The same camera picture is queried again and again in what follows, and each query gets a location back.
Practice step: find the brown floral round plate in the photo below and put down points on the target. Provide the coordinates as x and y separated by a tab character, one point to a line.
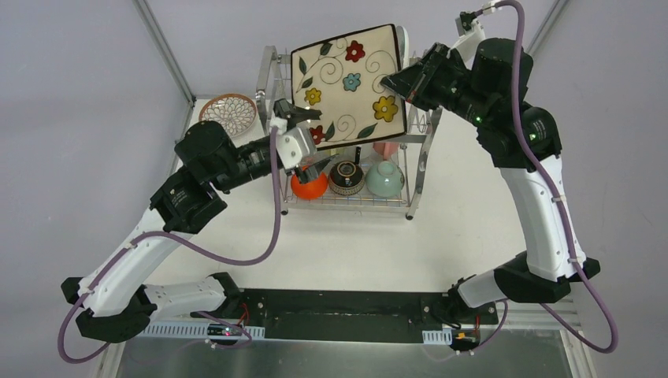
236	113

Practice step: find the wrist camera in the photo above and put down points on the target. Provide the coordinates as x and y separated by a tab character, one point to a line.
471	32
292	146

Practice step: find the orange plastic bowl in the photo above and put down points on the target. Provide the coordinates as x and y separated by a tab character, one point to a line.
309	191

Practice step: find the beige bowl dark rim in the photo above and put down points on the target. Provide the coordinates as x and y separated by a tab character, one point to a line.
346	178

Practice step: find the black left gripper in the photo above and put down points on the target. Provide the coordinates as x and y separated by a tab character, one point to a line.
257	154

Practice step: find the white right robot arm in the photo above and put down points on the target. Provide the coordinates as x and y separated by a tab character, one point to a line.
524	145

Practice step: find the square floral plate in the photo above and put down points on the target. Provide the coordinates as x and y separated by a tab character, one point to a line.
341	77

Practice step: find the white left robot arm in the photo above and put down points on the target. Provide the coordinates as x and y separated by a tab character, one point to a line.
114	303

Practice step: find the mint green bowl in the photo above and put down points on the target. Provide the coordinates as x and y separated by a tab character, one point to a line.
385	179

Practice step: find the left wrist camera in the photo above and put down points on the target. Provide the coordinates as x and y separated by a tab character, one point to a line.
292	146

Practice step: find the white ribbed mug black rim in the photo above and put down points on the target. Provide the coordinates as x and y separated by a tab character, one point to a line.
360	153

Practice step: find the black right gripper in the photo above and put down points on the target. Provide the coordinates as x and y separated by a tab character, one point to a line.
415	83

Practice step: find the pink mug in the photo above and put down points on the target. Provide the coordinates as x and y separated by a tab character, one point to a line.
386	149

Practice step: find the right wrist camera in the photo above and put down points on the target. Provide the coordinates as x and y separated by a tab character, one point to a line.
471	32

